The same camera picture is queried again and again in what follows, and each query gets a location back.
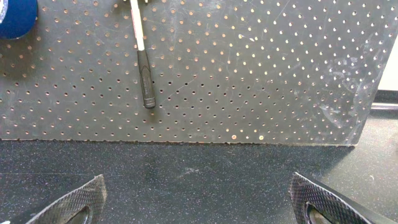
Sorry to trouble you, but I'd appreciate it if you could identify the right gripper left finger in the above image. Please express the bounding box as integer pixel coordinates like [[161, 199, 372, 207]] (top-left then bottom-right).
[[0, 174, 108, 224]]

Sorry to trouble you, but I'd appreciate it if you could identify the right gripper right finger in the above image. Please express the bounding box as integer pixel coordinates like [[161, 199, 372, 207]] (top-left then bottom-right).
[[288, 172, 398, 224]]

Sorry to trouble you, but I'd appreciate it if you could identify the black pegboard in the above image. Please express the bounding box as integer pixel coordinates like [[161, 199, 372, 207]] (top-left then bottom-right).
[[0, 0, 398, 146]]

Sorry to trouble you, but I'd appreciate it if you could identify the hammer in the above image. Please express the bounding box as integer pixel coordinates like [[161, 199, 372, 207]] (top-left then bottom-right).
[[129, 0, 157, 110]]

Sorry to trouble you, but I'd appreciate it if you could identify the roll of blue tape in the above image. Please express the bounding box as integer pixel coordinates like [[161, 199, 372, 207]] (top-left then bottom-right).
[[0, 0, 39, 40]]

